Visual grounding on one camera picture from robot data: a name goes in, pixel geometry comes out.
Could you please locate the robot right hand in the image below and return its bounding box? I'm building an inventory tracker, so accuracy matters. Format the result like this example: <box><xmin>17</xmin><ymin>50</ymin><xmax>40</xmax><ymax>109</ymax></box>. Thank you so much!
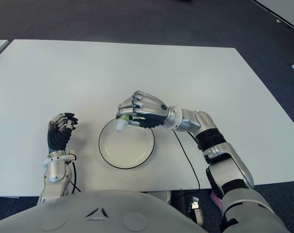
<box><xmin>115</xmin><ymin>90</ymin><xmax>171</xmax><ymax>129</ymax></box>

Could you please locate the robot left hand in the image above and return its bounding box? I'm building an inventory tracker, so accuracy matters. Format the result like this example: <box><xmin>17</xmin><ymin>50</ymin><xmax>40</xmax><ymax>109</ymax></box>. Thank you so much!
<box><xmin>47</xmin><ymin>112</ymin><xmax>79</xmax><ymax>154</ymax></box>

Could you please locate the green white toothpaste tube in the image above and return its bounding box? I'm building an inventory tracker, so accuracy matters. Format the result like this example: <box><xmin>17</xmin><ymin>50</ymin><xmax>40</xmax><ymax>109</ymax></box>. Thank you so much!
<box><xmin>115</xmin><ymin>115</ymin><xmax>136</xmax><ymax>133</ymax></box>

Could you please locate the white plate black rim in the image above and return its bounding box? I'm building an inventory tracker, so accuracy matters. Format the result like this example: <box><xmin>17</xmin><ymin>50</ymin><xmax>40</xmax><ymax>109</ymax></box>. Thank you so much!
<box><xmin>98</xmin><ymin>117</ymin><xmax>155</xmax><ymax>169</ymax></box>

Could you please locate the grey robot torso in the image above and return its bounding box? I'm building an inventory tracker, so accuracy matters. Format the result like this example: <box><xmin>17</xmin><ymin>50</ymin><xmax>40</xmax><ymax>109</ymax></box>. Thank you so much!
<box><xmin>0</xmin><ymin>190</ymin><xmax>209</xmax><ymax>233</ymax></box>

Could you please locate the grey side table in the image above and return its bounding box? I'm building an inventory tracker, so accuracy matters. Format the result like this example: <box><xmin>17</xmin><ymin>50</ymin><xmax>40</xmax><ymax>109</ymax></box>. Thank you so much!
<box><xmin>0</xmin><ymin>39</ymin><xmax>11</xmax><ymax>64</ymax></box>

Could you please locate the pink cardboard box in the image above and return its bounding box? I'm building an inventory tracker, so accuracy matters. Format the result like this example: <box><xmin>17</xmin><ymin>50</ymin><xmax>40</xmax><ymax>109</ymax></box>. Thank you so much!
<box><xmin>210</xmin><ymin>191</ymin><xmax>222</xmax><ymax>210</ymax></box>

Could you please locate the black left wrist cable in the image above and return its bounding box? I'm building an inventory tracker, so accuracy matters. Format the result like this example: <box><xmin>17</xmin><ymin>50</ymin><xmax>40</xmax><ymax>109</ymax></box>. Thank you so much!
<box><xmin>67</xmin><ymin>159</ymin><xmax>82</xmax><ymax>194</ymax></box>

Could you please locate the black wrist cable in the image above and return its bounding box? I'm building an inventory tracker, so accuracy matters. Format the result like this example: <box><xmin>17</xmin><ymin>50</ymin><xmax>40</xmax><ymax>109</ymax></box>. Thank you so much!
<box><xmin>172</xmin><ymin>129</ymin><xmax>201</xmax><ymax>193</ymax></box>
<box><xmin>67</xmin><ymin>159</ymin><xmax>82</xmax><ymax>194</ymax></box>

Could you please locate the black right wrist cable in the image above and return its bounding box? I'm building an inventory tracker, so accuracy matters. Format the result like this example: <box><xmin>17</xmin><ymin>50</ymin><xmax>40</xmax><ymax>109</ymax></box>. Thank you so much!
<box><xmin>172</xmin><ymin>129</ymin><xmax>201</xmax><ymax>193</ymax></box>

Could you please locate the metal bracket under table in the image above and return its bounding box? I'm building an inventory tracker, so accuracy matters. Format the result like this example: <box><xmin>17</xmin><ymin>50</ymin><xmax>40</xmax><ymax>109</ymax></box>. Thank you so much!
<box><xmin>189</xmin><ymin>196</ymin><xmax>201</xmax><ymax>219</ymax></box>

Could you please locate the white table with cable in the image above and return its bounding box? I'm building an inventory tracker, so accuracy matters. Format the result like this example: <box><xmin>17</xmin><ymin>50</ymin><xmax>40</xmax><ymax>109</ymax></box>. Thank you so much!
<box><xmin>249</xmin><ymin>0</ymin><xmax>294</xmax><ymax>33</ymax></box>

